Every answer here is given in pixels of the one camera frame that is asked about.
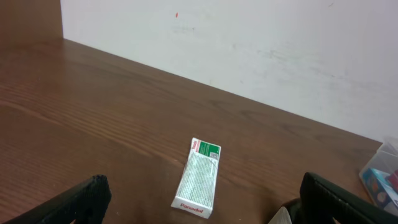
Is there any blue KoolFever box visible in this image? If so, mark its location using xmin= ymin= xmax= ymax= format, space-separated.
xmin=362 ymin=168 xmax=397 ymax=215

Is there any clear plastic container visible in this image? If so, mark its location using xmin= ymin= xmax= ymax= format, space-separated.
xmin=359 ymin=137 xmax=397 ymax=216

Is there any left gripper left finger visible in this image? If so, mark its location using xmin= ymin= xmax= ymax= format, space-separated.
xmin=6 ymin=175 xmax=111 ymax=224

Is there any red Panadol ActiFast box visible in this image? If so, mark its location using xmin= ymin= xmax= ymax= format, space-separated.
xmin=386 ymin=170 xmax=398 ymax=193

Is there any black bottle white cap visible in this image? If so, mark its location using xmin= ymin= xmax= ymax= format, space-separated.
xmin=268 ymin=198 xmax=303 ymax=224

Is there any white green Panadol box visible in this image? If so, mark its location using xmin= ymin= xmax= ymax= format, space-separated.
xmin=171 ymin=138 xmax=221 ymax=218

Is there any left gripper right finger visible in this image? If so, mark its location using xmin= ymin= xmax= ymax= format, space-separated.
xmin=300 ymin=172 xmax=397 ymax=224

